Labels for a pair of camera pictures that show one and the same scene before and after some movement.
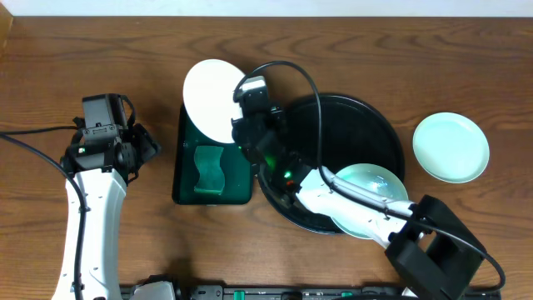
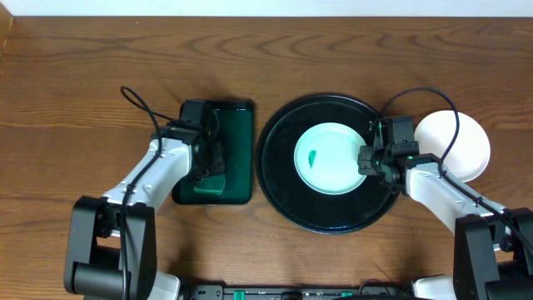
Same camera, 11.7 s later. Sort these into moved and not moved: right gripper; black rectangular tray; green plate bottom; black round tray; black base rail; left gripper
Moved: green plate bottom; left gripper; right gripper
Not moved: black rectangular tray; black base rail; black round tray
